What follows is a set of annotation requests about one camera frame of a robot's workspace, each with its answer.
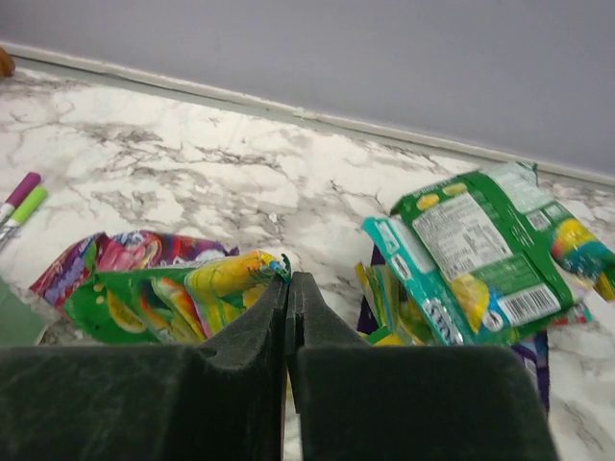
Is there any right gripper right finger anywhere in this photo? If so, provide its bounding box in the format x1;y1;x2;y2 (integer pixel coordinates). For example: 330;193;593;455
288;272;557;460

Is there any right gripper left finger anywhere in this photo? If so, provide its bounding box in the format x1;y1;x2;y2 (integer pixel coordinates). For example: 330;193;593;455
1;278;287;460

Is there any teal snack packet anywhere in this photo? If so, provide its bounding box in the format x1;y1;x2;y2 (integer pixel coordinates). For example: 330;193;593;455
362;217;593;346

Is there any purple berries candy packet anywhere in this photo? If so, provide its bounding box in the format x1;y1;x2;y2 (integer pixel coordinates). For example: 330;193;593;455
29;230;239;310

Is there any green paper bag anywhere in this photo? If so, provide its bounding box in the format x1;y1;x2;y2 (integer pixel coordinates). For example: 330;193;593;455
0;279;49;348

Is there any purple snack packet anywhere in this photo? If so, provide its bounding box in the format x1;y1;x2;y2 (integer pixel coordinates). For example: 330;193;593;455
357;249;550;409

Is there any green pink pen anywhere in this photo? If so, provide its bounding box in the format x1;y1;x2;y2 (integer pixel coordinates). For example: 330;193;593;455
1;172;48;248

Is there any orange wooden rack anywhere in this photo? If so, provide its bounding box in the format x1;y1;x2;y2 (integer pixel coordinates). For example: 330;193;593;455
0;47;15;80

